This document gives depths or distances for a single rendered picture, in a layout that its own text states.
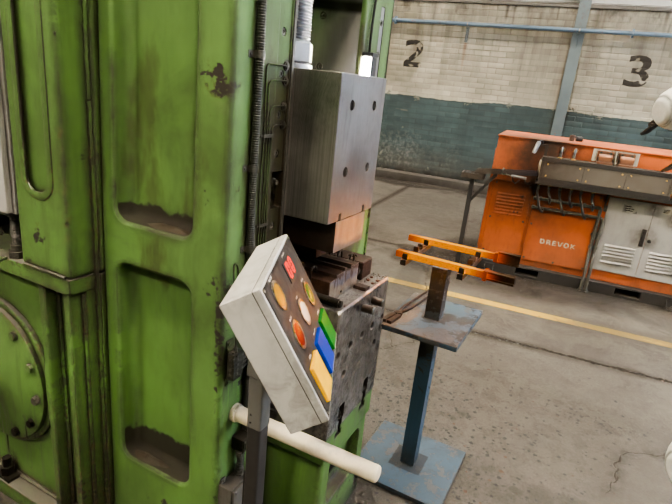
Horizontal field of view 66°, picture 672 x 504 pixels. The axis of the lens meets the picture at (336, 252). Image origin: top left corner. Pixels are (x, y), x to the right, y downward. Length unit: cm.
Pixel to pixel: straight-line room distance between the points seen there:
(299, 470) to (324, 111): 116
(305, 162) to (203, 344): 56
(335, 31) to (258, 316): 118
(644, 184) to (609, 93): 427
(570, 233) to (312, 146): 387
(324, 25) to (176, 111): 67
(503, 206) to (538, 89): 421
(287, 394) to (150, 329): 78
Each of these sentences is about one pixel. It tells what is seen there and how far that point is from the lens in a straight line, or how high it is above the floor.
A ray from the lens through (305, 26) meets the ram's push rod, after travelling 160.
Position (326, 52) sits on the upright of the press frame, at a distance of 185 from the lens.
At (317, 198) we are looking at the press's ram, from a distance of 142.
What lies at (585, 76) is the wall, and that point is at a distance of 900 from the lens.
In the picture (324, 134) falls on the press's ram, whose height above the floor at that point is 141.
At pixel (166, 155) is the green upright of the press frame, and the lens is 145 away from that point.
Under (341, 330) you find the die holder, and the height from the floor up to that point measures 85.
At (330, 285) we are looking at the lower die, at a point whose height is 97.
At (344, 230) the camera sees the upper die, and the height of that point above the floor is 113.
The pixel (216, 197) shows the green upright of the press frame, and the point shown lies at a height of 125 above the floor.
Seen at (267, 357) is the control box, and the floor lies 107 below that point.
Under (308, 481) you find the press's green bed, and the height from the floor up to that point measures 28.
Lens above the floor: 154
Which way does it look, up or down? 18 degrees down
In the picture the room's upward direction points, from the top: 6 degrees clockwise
